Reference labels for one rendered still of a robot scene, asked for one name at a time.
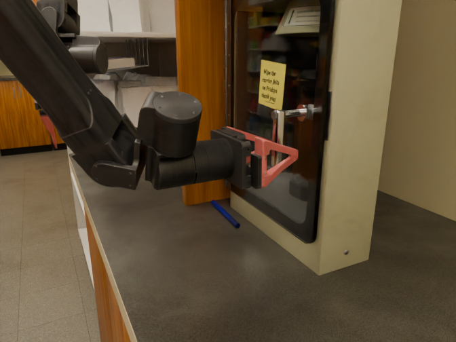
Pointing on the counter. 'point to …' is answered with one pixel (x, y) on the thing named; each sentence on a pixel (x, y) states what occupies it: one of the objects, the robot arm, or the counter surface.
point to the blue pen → (225, 214)
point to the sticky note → (271, 84)
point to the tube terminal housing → (347, 139)
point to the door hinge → (225, 55)
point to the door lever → (279, 116)
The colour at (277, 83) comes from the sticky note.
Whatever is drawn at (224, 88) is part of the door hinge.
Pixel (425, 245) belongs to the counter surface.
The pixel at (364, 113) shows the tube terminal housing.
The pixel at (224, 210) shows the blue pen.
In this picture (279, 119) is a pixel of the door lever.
